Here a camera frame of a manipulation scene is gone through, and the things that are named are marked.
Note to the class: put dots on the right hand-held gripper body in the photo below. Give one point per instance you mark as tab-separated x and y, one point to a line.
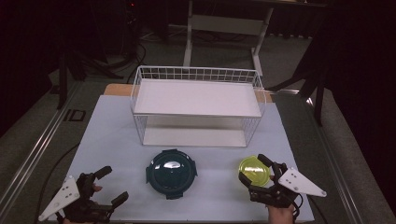
297	183

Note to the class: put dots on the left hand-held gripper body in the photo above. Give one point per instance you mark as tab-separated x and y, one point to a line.
70	193

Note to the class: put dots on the yellow-green plastic bowl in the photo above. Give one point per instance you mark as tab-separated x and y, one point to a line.
254	170

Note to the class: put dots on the round glass container teal lid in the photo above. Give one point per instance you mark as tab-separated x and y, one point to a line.
171	173

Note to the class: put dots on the person's left hand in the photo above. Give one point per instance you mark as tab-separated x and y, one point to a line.
97	188

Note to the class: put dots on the person's right hand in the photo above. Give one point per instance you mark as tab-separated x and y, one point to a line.
280	215

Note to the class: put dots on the white table mat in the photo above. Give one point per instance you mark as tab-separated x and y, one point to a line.
109	149

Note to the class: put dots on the black tripod stand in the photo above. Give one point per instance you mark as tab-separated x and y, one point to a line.
62	77
317	87

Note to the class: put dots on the aluminium floor rail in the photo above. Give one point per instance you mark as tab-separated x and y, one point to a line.
34	152
330	161

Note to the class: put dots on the white metal desk frame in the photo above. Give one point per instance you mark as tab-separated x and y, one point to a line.
227	25

